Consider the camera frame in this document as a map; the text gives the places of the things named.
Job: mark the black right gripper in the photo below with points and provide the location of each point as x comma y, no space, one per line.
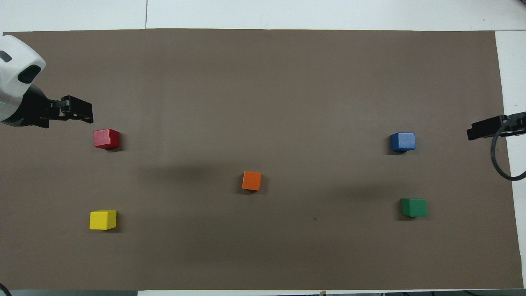
513,123

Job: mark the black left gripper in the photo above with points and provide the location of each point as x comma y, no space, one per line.
35,109

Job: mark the red wooden block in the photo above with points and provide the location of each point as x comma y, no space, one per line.
106,138

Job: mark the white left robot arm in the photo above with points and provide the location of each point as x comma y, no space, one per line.
16,61

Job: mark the blue wooden block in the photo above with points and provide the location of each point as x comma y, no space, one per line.
402,142

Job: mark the green wooden block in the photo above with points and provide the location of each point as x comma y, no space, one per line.
414,207

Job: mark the yellow wooden block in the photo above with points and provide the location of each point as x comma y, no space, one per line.
102,220

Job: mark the orange wooden block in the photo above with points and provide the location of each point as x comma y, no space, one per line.
251,181

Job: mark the brown table mat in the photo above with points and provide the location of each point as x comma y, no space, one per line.
263,102

